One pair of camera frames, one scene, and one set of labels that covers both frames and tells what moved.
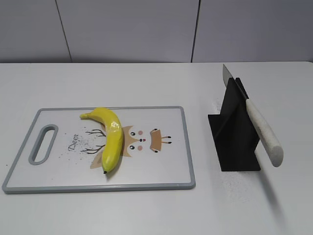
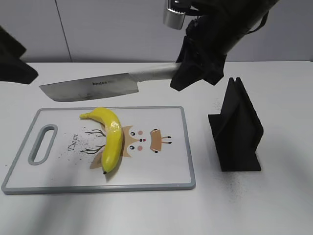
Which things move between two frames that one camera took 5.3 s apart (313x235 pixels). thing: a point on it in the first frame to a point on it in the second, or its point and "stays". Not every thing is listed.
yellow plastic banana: x=113 y=143 stays
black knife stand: x=234 y=131 stays
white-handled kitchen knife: x=268 y=143 to x=107 y=85
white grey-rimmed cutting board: x=156 y=153 stays
